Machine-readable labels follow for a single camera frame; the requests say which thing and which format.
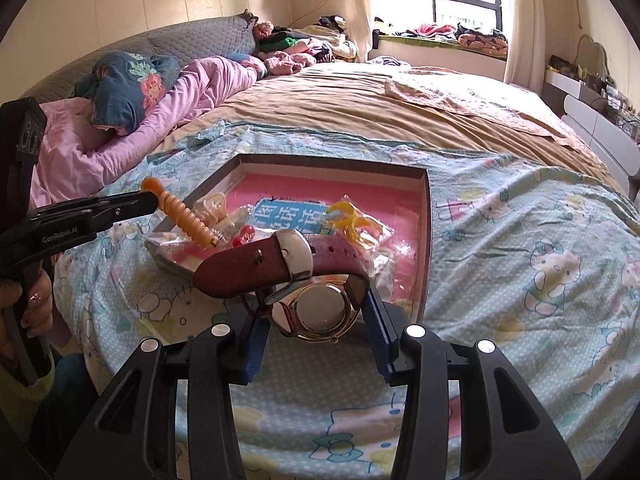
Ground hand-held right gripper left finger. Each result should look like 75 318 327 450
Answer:
55 307 273 480

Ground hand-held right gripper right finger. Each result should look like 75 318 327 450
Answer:
360 289 581 480

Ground cream claw hair clip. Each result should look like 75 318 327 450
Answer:
192 192 236 231

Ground dark grey cardboard box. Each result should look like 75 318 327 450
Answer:
144 154 434 322

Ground bagged yellow hair clip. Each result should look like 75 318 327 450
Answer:
320 195 396 271

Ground cloud shaped mirror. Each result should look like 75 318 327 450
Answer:
577 34 609 81

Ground blue floral pillow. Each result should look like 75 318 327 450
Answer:
75 50 183 136

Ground orange spiral hair tie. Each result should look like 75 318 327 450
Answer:
141 176 221 250

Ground person's yellow-green top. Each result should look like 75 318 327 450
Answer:
0 350 56 413

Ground pile of clothes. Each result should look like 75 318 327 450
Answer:
252 15 358 76

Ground maroon strap wristwatch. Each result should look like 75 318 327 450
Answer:
194 230 371 343

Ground cream curtain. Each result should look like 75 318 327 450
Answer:
337 0 381 63

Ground bagged red cherry earrings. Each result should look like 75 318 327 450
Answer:
227 225 261 251

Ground cartoon cat printed blanket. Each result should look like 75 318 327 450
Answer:
50 120 640 480

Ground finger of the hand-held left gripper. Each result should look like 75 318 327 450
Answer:
106 206 161 226
80 191 162 214

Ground cream folded cloth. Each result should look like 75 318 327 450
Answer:
384 77 483 113

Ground person's left hand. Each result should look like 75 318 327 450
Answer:
0 265 56 358

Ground pink quilt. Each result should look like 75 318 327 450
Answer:
27 55 266 211

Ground grey quilted headboard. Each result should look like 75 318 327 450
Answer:
22 15 258 106

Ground white dresser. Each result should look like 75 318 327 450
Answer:
542 67 640 181

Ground clothes on window seat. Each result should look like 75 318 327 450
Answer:
372 17 508 56

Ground person's blue jeans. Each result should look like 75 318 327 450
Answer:
30 354 101 461

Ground cosmetics on dresser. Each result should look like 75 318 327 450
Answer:
547 55 640 136

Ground tan bedsheet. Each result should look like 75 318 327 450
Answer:
155 62 626 196

